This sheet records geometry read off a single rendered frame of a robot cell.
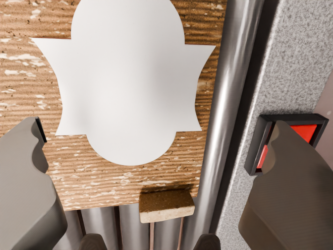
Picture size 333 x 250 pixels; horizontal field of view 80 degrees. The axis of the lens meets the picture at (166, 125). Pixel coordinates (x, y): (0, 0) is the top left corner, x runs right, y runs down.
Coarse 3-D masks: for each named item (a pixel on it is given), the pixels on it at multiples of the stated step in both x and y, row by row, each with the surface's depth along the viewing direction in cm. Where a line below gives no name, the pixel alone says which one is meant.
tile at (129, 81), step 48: (96, 0) 13; (144, 0) 13; (48, 48) 13; (96, 48) 14; (144, 48) 14; (192, 48) 15; (96, 96) 15; (144, 96) 16; (192, 96) 17; (96, 144) 18; (144, 144) 18
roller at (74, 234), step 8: (72, 216) 26; (72, 224) 27; (72, 232) 27; (80, 232) 29; (64, 240) 27; (72, 240) 28; (80, 240) 29; (56, 248) 27; (64, 248) 27; (72, 248) 28
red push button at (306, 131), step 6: (294, 126) 22; (300, 126) 22; (306, 126) 22; (312, 126) 23; (300, 132) 23; (306, 132) 23; (312, 132) 23; (306, 138) 23; (264, 150) 23; (264, 156) 24
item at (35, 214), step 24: (24, 120) 10; (0, 144) 8; (24, 144) 9; (0, 168) 7; (24, 168) 7; (0, 192) 6; (24, 192) 6; (48, 192) 6; (0, 216) 6; (24, 216) 6; (48, 216) 6; (0, 240) 5; (24, 240) 5; (48, 240) 6
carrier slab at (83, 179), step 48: (0, 0) 12; (48, 0) 13; (192, 0) 14; (0, 48) 14; (0, 96) 15; (48, 96) 16; (48, 144) 18; (192, 144) 20; (96, 192) 21; (144, 192) 22; (192, 192) 24
